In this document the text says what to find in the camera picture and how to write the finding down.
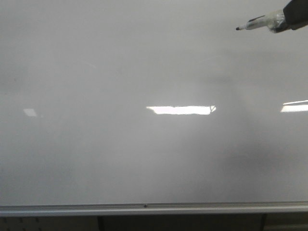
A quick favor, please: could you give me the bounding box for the white whiteboard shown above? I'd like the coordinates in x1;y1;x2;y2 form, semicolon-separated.
0;0;308;206

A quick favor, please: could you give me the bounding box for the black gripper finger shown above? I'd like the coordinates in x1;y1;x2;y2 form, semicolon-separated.
283;0;308;30

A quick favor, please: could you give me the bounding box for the black and white marker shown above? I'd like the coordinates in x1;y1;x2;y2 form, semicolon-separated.
235;10;290;33

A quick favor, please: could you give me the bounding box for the aluminium whiteboard tray rail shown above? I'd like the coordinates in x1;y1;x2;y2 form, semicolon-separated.
0;201;308;217

